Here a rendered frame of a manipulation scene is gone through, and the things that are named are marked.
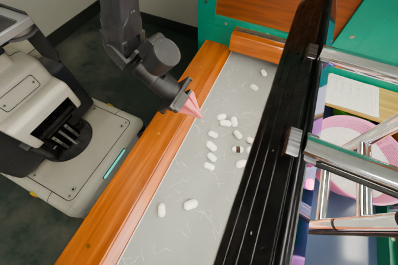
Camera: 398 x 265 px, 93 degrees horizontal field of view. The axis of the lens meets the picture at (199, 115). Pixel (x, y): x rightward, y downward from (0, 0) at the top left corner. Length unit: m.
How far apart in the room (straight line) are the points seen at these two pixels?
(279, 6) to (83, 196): 1.18
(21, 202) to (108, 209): 1.18
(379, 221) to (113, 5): 0.51
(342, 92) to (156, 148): 0.65
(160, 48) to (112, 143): 0.89
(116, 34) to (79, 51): 1.94
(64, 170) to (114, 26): 0.98
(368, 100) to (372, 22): 0.24
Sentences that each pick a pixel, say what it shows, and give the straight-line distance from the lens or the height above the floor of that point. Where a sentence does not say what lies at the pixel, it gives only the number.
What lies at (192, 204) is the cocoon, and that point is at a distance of 0.53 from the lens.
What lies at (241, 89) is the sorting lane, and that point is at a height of 0.74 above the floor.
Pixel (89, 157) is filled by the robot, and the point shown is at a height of 0.28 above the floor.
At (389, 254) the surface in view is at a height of 0.71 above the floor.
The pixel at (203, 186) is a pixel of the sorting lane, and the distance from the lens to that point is 0.56.
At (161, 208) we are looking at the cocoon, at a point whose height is 0.76.
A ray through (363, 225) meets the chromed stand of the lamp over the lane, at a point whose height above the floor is 0.97.
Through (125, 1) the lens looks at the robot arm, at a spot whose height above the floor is 1.12.
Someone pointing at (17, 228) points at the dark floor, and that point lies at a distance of 1.67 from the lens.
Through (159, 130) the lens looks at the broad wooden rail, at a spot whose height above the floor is 0.77.
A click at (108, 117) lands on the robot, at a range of 1.30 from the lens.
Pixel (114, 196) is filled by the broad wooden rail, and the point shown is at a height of 0.76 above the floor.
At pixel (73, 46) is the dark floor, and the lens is 2.45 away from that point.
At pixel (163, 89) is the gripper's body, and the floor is 0.95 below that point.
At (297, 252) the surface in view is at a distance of 0.21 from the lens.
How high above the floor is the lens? 1.29
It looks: 59 degrees down
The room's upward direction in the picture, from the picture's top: straight up
